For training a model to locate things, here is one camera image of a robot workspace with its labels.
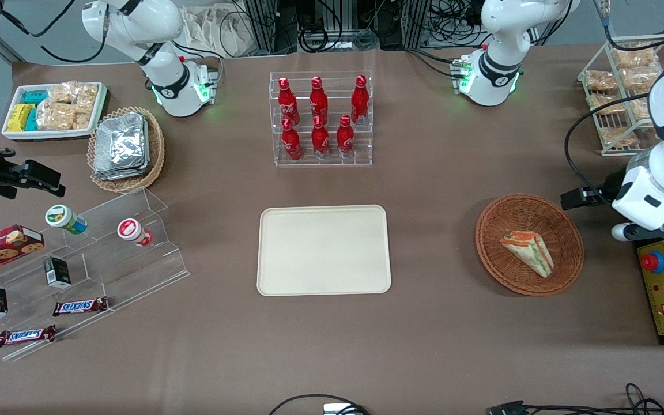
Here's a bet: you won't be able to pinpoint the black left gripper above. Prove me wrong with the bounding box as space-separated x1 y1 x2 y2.
560 166 628 210

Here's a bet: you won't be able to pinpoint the triangle sandwich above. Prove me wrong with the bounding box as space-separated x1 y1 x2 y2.
499 231 555 279

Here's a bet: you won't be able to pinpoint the white rectangular snack tray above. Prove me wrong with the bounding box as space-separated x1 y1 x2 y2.
1 82 108 142

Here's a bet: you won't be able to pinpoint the brown round wicker basket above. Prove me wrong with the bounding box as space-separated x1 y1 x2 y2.
475 193 585 297

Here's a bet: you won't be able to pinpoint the light oval wicker basket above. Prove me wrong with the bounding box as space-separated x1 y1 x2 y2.
87 106 166 194

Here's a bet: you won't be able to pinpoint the cream plastic tray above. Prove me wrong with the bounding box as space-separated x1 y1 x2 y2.
256 205 393 297

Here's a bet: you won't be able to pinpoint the green lid snack cup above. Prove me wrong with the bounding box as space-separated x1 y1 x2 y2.
44 204 88 235

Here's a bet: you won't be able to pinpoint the clear bag rice crackers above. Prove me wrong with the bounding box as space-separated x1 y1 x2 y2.
36 102 93 131
74 83 100 115
47 81 78 104

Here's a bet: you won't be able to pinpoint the yellow snack box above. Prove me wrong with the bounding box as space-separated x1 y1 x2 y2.
7 104 35 133

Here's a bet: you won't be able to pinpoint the silver foil packet stack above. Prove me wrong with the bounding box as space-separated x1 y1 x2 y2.
92 112 152 181

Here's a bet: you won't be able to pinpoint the red lid snack cup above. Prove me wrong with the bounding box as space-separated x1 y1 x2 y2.
117 218 154 248

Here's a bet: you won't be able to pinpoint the Snickers chocolate bar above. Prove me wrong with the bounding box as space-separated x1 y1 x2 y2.
52 297 110 318
0 325 57 348

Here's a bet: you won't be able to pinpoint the clear acrylic stepped shelf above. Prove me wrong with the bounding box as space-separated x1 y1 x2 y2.
0 187 191 363

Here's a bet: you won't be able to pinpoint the white cloth bag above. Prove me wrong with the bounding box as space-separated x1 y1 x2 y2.
180 5 259 58

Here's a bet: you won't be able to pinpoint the red cola bottle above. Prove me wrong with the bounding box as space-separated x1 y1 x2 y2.
310 76 329 125
311 115 331 160
336 114 356 160
277 77 300 127
350 74 370 126
281 118 304 161

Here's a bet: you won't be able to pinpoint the clear acrylic bottle rack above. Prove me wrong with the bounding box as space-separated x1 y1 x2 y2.
269 70 374 168

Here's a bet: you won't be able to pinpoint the white wire rack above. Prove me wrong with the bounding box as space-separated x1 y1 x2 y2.
577 33 664 157

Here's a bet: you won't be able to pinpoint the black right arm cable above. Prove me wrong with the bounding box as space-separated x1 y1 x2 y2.
0 0 109 64

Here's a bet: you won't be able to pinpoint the black tangled cable with plug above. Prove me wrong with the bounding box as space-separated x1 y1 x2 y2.
488 383 664 415

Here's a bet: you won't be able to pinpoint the black looped floor cable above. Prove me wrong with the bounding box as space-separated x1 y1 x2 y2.
267 394 371 415

